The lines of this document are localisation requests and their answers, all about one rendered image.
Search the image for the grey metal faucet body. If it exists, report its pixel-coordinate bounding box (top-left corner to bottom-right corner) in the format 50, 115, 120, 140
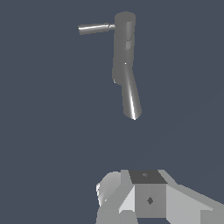
111, 11, 143, 121

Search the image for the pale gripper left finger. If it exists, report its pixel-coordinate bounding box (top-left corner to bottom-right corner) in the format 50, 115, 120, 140
95, 170, 137, 224

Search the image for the grey metal faucet handle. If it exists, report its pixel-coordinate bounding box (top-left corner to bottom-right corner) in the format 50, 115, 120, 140
78, 22, 116, 36

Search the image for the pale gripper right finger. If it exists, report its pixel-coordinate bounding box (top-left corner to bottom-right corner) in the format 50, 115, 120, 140
128, 169, 224, 224

